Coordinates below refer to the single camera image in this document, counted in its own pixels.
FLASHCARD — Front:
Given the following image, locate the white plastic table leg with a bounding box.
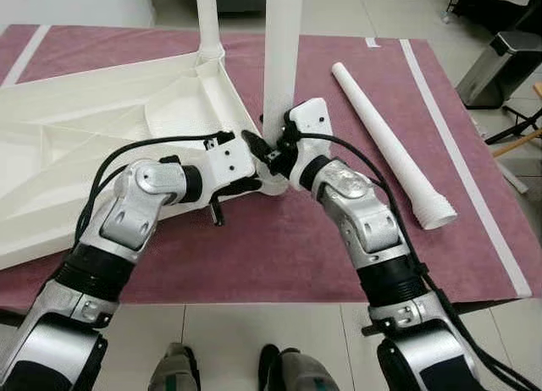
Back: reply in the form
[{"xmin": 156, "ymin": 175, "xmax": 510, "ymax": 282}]
[
  {"xmin": 194, "ymin": 0, "xmax": 226, "ymax": 63},
  {"xmin": 330, "ymin": 63, "xmax": 459, "ymax": 232},
  {"xmin": 261, "ymin": 0, "xmax": 305, "ymax": 146}
]

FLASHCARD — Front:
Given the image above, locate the mauve cloth with white stripes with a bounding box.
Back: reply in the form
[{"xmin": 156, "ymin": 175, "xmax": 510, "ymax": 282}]
[{"xmin": 0, "ymin": 25, "xmax": 534, "ymax": 312}]

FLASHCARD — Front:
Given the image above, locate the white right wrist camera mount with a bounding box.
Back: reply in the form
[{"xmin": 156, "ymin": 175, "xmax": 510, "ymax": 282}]
[{"xmin": 284, "ymin": 97, "xmax": 334, "ymax": 190}]

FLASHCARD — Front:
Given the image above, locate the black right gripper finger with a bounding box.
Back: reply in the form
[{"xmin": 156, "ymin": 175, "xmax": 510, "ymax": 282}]
[{"xmin": 242, "ymin": 130, "xmax": 276, "ymax": 168}]

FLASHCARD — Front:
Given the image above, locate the black metal table leg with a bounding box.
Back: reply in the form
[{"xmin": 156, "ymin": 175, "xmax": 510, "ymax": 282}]
[{"xmin": 445, "ymin": 298, "xmax": 519, "ymax": 317}]

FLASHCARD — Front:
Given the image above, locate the light wooden table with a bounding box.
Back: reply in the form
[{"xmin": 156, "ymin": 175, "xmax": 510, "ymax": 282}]
[{"xmin": 489, "ymin": 82, "xmax": 542, "ymax": 160}]

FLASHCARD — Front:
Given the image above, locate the steel pedal trash bin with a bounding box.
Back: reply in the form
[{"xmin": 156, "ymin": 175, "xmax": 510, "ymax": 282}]
[{"xmin": 457, "ymin": 31, "xmax": 542, "ymax": 111}]

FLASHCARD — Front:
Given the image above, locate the grey robot right foot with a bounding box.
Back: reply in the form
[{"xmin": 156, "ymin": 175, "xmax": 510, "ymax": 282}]
[{"xmin": 258, "ymin": 344, "xmax": 340, "ymax": 391}]

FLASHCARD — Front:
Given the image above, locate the grey robot foot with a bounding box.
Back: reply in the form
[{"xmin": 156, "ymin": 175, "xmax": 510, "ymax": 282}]
[
  {"xmin": 148, "ymin": 342, "xmax": 201, "ymax": 391},
  {"xmin": 258, "ymin": 344, "xmax": 340, "ymax": 391}
]

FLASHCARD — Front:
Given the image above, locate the grey robot left foot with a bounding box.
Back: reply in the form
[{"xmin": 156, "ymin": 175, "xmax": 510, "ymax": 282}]
[{"xmin": 148, "ymin": 342, "xmax": 201, "ymax": 391}]

